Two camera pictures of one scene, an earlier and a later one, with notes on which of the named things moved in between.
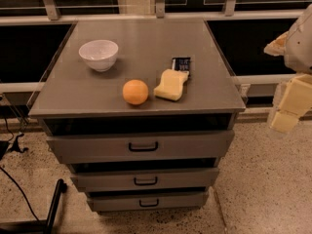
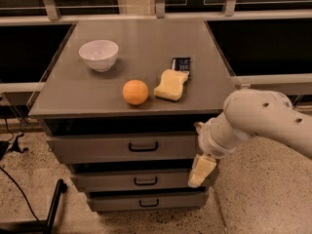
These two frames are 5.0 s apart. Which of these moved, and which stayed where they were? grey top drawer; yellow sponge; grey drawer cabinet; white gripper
Moved: white gripper
Stayed: grey drawer cabinet; grey top drawer; yellow sponge
